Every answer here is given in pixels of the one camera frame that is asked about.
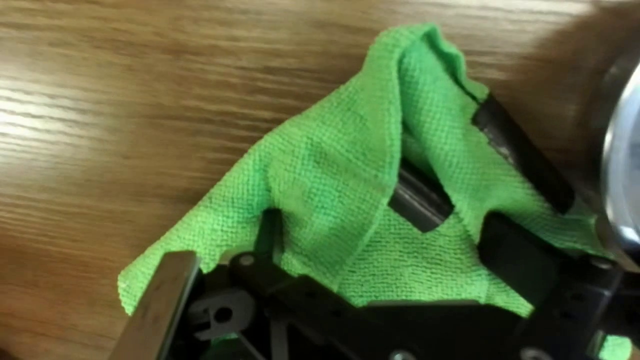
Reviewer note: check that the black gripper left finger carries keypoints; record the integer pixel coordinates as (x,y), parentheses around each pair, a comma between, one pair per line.
(157,310)

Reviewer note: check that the green microfiber towel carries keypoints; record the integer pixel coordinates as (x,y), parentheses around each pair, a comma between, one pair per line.
(333,172)

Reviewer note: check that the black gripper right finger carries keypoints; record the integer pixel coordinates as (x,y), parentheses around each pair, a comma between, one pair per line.
(521,256)

